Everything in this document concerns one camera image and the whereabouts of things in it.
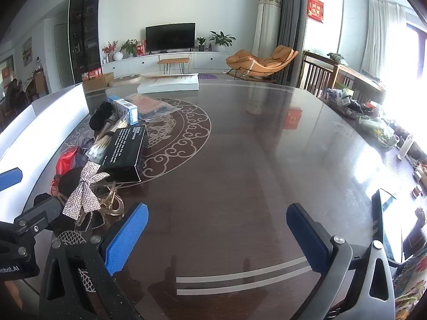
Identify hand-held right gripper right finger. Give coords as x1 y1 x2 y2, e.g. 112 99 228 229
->
286 203 406 320

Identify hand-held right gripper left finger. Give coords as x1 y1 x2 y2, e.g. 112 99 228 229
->
38 202 149 320

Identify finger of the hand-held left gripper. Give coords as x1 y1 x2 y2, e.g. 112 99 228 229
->
17 193 64 237
0 169 23 192

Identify black printed cardboard box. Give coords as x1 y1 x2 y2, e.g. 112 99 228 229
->
99 125 149 183

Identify cotton swab pack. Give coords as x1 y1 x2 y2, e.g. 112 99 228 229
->
85 130 116 164

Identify blue and white cream box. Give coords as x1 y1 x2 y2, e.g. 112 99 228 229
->
107 95 139 125

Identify clear plastic hair clip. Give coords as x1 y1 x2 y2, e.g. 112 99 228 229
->
75 180 125 227

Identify black hair accessory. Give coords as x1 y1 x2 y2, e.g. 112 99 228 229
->
50 168 104 230

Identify rhinestone bow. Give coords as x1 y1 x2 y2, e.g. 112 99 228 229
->
63 162 110 220

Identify red shiny wrapper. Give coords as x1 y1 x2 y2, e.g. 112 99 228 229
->
55 147 79 177

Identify large white panel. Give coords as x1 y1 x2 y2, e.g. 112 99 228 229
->
0 83 90 181

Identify black tablet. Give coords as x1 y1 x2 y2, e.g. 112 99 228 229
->
371 188 424 267

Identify floral printed cloth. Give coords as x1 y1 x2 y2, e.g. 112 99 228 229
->
394 250 427 310

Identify white candle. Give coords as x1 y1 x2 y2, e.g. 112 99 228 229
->
397 137 414 161

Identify brown cardboard box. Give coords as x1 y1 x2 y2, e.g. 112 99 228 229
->
83 72 114 91

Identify row of cluttered small items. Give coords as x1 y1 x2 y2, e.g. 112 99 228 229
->
325 87 427 197

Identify clear plastic bag with orange item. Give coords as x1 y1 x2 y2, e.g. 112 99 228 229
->
125 93 177 121

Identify white flat cardboard box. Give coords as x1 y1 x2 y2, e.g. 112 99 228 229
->
137 73 200 94

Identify red flowers in white vase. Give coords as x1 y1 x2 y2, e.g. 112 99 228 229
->
102 41 124 62

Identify dark glass display cabinet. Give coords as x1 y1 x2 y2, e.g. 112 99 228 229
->
68 0 102 82

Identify dark wooden chair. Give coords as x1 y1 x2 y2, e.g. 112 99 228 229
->
303 51 337 97

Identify bushy green potted plant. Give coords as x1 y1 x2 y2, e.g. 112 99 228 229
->
120 39 138 57

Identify orange rocking chair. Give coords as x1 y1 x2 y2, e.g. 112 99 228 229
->
226 45 299 81

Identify wooden stool with metal legs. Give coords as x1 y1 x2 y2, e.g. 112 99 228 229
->
157 57 191 74

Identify white television cabinet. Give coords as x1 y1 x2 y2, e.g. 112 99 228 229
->
102 51 234 74

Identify black television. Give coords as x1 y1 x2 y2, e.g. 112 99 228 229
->
145 23 196 53

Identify large green potted plant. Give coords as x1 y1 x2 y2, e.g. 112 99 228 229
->
209 31 236 53

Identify white curtain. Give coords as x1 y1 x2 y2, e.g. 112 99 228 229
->
362 0 406 74

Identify covered standing air conditioner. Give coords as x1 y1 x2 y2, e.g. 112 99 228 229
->
252 0 282 57

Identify grey curtain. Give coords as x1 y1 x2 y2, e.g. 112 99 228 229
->
274 0 311 87

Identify framed wall painting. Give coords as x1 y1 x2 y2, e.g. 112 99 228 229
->
22 37 33 65

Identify red wall calendar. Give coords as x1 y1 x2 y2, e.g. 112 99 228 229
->
307 0 325 24

